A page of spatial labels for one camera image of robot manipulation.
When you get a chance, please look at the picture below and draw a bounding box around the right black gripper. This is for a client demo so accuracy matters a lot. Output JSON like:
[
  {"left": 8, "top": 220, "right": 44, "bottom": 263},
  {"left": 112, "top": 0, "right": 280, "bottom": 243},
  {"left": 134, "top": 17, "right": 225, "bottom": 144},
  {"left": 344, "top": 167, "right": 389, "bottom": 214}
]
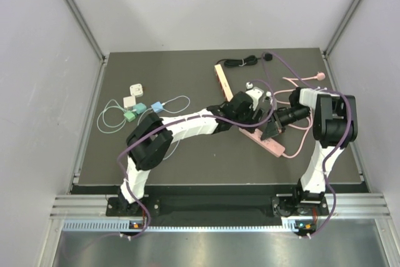
[{"left": 261, "top": 106, "right": 311, "bottom": 140}]

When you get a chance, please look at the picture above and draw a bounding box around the pink power strip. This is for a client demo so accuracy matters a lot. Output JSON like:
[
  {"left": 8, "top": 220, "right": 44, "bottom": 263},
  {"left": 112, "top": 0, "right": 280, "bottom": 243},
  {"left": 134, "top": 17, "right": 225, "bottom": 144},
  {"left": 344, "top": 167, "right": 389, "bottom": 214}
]
[{"left": 239, "top": 128, "right": 285, "bottom": 158}]

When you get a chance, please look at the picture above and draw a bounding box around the beige wooden power strip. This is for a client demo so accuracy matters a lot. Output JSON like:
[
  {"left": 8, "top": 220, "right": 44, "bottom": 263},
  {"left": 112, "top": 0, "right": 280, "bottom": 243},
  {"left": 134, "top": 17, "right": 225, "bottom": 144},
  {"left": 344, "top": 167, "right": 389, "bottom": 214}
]
[{"left": 214, "top": 64, "right": 233, "bottom": 101}]

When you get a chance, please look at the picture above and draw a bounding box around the light blue cable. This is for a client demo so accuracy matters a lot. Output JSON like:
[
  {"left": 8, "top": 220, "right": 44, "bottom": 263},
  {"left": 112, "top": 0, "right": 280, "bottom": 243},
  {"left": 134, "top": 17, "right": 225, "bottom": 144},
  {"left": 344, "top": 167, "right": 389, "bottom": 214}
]
[{"left": 146, "top": 94, "right": 191, "bottom": 161}]

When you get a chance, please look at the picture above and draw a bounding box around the blue plug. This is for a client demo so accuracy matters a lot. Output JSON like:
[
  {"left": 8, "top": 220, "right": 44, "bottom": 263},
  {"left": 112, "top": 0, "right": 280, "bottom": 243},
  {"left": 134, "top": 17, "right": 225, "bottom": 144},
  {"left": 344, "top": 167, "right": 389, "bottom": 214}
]
[{"left": 151, "top": 101, "right": 164, "bottom": 113}]

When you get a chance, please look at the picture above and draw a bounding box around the white square plug adapter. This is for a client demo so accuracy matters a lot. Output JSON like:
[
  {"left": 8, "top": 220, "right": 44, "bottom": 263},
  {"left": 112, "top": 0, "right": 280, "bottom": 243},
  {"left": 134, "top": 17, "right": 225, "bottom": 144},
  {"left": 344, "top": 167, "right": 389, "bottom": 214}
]
[{"left": 129, "top": 83, "right": 144, "bottom": 98}]

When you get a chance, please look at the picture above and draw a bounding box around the white cube charger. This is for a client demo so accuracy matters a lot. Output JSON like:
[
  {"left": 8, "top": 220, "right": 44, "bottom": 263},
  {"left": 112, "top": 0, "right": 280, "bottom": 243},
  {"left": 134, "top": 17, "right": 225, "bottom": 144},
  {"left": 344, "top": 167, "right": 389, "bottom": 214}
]
[{"left": 122, "top": 96, "right": 136, "bottom": 110}]

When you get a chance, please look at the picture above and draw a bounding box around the light teal usb cable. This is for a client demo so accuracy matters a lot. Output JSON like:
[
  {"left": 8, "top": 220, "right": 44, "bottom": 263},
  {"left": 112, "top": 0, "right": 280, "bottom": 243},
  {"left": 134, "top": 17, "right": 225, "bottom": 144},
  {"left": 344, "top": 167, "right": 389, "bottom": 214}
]
[{"left": 96, "top": 98, "right": 132, "bottom": 136}]

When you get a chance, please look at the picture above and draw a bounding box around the teal plug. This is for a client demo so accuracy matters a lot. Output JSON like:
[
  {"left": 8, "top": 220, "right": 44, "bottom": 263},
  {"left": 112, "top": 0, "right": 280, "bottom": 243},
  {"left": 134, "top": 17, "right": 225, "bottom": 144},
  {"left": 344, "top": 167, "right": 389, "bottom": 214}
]
[{"left": 132, "top": 103, "right": 147, "bottom": 114}]

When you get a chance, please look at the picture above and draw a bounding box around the green plug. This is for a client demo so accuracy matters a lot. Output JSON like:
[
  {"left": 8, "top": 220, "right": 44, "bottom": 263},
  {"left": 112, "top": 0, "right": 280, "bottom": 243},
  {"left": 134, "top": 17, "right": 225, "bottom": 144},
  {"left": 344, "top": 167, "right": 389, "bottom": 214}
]
[{"left": 123, "top": 111, "right": 137, "bottom": 123}]

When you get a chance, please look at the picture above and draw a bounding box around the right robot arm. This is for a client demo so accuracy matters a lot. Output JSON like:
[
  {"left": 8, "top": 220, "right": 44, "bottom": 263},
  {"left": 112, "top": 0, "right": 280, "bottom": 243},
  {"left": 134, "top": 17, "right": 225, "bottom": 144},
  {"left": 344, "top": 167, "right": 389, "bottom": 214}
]
[{"left": 261, "top": 88, "right": 358, "bottom": 218}]

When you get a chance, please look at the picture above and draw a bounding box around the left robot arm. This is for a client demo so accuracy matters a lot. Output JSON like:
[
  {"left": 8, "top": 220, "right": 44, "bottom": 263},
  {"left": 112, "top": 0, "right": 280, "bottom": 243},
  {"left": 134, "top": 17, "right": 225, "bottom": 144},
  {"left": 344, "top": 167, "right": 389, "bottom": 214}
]
[{"left": 117, "top": 92, "right": 273, "bottom": 215}]

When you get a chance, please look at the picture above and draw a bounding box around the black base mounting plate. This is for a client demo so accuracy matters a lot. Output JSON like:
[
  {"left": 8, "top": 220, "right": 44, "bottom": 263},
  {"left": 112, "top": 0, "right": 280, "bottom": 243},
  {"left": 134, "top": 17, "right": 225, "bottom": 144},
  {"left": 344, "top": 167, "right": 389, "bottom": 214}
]
[{"left": 106, "top": 184, "right": 329, "bottom": 221}]

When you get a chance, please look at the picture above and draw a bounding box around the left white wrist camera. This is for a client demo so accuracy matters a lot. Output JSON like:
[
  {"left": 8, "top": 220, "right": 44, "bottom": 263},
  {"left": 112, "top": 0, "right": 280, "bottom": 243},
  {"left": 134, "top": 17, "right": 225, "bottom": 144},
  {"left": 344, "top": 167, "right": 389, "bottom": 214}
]
[{"left": 245, "top": 82, "right": 264, "bottom": 111}]

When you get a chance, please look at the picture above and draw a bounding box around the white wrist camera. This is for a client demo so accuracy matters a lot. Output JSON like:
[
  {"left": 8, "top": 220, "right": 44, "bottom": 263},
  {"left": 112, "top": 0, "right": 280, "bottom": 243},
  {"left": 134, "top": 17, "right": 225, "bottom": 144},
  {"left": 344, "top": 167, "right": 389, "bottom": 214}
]
[
  {"left": 264, "top": 91, "right": 276, "bottom": 106},
  {"left": 245, "top": 82, "right": 264, "bottom": 111}
]

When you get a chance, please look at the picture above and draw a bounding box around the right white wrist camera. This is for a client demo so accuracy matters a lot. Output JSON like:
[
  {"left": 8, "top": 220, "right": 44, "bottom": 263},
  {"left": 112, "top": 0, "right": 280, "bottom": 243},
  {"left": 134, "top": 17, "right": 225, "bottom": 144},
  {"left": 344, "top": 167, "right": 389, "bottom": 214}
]
[{"left": 264, "top": 91, "right": 276, "bottom": 106}]

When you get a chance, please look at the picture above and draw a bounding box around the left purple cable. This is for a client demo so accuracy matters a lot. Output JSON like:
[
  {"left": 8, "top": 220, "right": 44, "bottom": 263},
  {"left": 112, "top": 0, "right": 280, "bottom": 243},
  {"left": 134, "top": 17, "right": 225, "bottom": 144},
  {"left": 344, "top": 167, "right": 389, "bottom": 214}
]
[{"left": 117, "top": 79, "right": 276, "bottom": 211}]

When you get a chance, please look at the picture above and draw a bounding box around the purple cable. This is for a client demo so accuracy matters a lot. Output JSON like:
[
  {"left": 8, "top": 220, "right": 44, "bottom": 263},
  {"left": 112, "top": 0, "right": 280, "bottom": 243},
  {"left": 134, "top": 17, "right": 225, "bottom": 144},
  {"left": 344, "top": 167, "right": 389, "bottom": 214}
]
[
  {"left": 117, "top": 79, "right": 276, "bottom": 211},
  {"left": 261, "top": 51, "right": 354, "bottom": 186}
]

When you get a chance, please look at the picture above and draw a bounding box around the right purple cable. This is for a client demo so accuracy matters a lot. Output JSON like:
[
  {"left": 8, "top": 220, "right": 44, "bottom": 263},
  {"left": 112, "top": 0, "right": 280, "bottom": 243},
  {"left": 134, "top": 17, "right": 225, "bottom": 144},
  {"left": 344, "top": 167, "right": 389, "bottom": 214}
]
[{"left": 261, "top": 51, "right": 354, "bottom": 186}]

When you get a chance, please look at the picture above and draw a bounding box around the black power cord with plug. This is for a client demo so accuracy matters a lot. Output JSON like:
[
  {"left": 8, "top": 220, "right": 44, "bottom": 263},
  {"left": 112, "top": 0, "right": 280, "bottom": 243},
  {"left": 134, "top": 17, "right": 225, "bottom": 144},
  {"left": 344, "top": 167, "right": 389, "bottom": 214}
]
[{"left": 216, "top": 51, "right": 274, "bottom": 68}]

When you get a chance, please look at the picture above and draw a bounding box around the pink power cord with plug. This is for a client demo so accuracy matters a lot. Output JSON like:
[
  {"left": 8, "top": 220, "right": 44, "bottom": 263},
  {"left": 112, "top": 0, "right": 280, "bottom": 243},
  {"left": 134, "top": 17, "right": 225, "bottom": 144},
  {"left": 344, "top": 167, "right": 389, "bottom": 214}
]
[{"left": 271, "top": 71, "right": 326, "bottom": 159}]

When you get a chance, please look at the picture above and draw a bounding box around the slotted grey cable duct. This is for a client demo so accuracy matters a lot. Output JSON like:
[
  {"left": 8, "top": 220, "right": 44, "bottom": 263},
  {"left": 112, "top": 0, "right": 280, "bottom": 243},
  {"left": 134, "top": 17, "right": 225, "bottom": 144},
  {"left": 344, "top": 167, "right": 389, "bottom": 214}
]
[{"left": 62, "top": 218, "right": 312, "bottom": 233}]

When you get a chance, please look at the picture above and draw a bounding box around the aluminium frame rail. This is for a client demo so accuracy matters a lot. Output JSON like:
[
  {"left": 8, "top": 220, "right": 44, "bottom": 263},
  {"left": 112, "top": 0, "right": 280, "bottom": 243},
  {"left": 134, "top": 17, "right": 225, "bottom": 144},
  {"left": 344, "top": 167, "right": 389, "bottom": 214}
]
[{"left": 63, "top": 0, "right": 106, "bottom": 63}]

